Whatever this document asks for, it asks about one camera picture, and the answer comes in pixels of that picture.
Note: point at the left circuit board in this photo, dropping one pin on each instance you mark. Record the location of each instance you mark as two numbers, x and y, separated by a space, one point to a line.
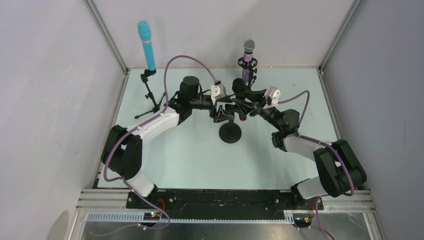
151 216

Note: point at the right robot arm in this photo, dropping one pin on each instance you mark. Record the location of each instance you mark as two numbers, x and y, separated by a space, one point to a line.
339 170

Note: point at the purple glitter microphone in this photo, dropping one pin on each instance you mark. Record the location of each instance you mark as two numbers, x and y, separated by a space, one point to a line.
249 46

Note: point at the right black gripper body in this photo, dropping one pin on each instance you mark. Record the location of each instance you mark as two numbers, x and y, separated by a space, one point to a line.
259 104

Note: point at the black round-base mic stand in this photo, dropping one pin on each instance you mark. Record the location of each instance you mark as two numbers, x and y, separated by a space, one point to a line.
230 132

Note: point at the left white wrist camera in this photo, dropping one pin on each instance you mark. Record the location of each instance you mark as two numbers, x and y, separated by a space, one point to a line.
218 91

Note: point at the circuit board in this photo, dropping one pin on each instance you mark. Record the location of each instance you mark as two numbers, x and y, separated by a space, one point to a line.
151 216
302 222

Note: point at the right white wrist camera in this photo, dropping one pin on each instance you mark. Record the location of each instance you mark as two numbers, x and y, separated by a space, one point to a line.
271 96

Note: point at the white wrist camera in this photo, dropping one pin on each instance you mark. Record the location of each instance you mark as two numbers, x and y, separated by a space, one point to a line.
271 96
218 91

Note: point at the black microphone orange end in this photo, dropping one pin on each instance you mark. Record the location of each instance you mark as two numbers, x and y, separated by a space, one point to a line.
239 87

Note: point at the turquoise microphone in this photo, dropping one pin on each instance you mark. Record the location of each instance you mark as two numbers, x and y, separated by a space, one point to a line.
145 35

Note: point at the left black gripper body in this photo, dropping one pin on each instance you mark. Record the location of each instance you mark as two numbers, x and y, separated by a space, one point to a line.
216 108

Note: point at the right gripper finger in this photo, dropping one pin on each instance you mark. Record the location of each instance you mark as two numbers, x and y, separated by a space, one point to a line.
243 108
254 95

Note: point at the black small tripod stand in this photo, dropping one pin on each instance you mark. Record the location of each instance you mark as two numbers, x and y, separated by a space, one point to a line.
157 106

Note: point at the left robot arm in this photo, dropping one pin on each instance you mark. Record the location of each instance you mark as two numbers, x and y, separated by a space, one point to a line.
123 149

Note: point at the black tripod shock-mount stand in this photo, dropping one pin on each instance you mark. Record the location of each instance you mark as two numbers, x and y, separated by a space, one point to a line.
252 67

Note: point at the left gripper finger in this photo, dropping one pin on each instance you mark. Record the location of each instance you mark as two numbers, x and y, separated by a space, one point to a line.
222 116
225 99

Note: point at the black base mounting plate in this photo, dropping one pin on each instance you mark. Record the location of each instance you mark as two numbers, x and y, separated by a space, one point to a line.
214 204

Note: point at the right circuit board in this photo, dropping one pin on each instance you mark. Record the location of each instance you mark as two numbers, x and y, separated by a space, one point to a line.
302 222

